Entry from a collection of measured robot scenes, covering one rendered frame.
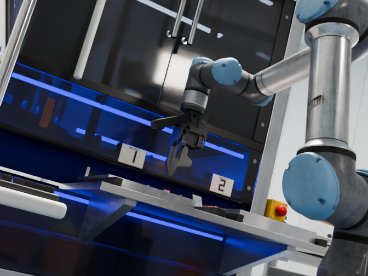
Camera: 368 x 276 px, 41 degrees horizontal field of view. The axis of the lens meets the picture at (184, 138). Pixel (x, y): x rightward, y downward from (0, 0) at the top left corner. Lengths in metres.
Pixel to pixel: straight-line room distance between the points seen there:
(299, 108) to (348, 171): 4.18
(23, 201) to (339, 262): 0.61
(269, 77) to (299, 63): 0.11
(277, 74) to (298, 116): 3.73
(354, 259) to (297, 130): 4.07
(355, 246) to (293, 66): 0.53
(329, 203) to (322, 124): 0.17
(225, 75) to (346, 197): 0.56
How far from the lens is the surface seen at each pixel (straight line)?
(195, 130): 1.43
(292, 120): 5.14
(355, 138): 4.70
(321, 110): 1.02
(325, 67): 1.07
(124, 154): 1.58
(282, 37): 1.96
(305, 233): 1.45
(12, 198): 0.93
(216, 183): 1.71
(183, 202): 1.37
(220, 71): 1.37
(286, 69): 1.37
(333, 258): 1.05
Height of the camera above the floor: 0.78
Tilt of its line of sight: 12 degrees up
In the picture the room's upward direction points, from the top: 14 degrees clockwise
